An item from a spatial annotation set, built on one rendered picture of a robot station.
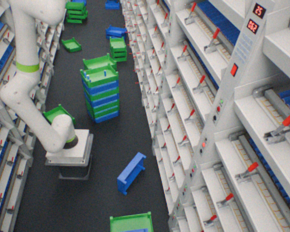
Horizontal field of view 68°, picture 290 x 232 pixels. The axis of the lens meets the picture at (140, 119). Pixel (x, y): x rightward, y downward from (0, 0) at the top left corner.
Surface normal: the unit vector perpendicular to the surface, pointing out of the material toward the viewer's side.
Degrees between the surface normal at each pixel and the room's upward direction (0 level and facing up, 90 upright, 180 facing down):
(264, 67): 90
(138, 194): 0
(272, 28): 90
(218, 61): 20
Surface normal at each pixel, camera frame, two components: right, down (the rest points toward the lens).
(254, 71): 0.14, 0.72
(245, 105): -0.30, -0.63
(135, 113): 0.04, -0.69
